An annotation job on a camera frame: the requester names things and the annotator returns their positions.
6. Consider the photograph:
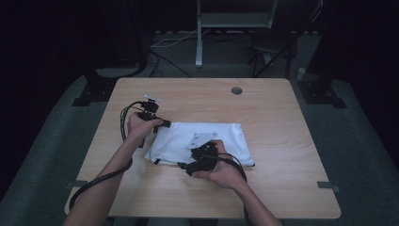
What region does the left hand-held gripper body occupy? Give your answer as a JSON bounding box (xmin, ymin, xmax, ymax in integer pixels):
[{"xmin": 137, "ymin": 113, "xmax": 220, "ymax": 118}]
[{"xmin": 136, "ymin": 94, "xmax": 163, "ymax": 121}]

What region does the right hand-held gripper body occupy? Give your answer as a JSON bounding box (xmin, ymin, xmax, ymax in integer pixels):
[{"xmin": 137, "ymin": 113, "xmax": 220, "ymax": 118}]
[{"xmin": 186, "ymin": 131, "xmax": 220, "ymax": 172}]

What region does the white printed tank top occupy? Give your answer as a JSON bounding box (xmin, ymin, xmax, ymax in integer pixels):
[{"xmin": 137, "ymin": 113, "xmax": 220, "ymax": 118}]
[{"xmin": 144, "ymin": 121, "xmax": 256, "ymax": 168}]

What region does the person's left hand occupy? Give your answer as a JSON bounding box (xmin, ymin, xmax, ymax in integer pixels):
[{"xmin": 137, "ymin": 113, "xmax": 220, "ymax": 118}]
[{"xmin": 126, "ymin": 112, "xmax": 164, "ymax": 142}]

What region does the person's right hand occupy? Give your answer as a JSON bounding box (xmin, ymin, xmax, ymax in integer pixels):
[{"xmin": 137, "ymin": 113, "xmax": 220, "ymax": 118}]
[{"xmin": 191, "ymin": 139, "xmax": 248, "ymax": 191}]

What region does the black stand base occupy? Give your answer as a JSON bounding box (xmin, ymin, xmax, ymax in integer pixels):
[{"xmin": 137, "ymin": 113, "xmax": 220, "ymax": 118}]
[
  {"xmin": 297, "ymin": 71, "xmax": 348, "ymax": 109},
  {"xmin": 72, "ymin": 73, "xmax": 120, "ymax": 107}
]

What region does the grey floor tape strip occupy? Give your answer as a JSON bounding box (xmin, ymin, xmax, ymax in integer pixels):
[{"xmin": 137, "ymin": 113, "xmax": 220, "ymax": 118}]
[
  {"xmin": 65, "ymin": 180, "xmax": 89, "ymax": 190},
  {"xmin": 316, "ymin": 181, "xmax": 341, "ymax": 193}
]

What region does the grey metal stand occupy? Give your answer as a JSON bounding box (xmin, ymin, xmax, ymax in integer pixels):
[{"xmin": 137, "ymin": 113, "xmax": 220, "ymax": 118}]
[{"xmin": 195, "ymin": 0, "xmax": 279, "ymax": 69}]

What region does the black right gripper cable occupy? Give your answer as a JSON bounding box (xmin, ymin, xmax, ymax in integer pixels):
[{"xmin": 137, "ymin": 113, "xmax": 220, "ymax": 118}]
[{"xmin": 199, "ymin": 152, "xmax": 252, "ymax": 226}]

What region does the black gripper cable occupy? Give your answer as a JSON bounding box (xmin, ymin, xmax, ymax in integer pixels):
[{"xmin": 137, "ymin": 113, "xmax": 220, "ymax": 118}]
[
  {"xmin": 199, "ymin": 152, "xmax": 252, "ymax": 226},
  {"xmin": 68, "ymin": 100, "xmax": 147, "ymax": 212}
]

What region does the black floor cable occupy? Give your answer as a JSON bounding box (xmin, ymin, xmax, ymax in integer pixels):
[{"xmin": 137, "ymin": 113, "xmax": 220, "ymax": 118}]
[{"xmin": 147, "ymin": 50, "xmax": 193, "ymax": 79}]

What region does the white floor cable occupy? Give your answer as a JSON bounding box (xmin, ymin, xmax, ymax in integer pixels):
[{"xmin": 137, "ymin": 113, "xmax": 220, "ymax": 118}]
[{"xmin": 150, "ymin": 28, "xmax": 200, "ymax": 49}]

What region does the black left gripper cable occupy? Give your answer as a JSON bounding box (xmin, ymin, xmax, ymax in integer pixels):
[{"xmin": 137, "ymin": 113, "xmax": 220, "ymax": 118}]
[{"xmin": 68, "ymin": 100, "xmax": 147, "ymax": 212}]

